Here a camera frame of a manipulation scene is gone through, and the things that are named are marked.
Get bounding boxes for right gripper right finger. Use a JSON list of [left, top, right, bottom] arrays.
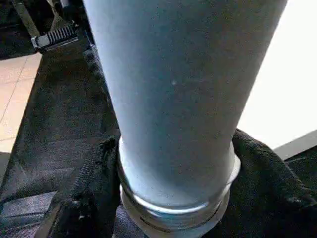
[[220, 128, 317, 238]]

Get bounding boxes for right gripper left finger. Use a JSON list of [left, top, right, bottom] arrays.
[[55, 135, 122, 238]]

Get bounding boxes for white plastic table leg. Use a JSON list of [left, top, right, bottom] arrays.
[[83, 0, 289, 238]]

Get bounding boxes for black floor mat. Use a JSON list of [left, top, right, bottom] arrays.
[[0, 42, 317, 238]]

